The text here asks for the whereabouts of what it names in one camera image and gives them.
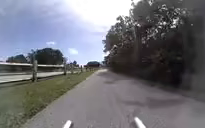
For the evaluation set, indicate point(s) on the grey asphalt path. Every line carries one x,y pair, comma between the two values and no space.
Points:
113,100

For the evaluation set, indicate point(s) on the distant row of trees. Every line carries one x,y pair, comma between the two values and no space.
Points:
46,56

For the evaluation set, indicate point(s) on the row of dense trees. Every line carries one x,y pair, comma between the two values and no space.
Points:
160,43

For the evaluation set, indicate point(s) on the robot's own part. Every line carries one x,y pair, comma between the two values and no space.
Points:
67,124
139,123

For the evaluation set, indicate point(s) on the grass field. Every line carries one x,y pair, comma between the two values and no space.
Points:
30,98

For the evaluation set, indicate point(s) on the grey road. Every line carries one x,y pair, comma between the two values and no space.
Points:
13,77

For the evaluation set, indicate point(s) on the wooden rail fence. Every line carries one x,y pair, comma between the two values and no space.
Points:
34,69

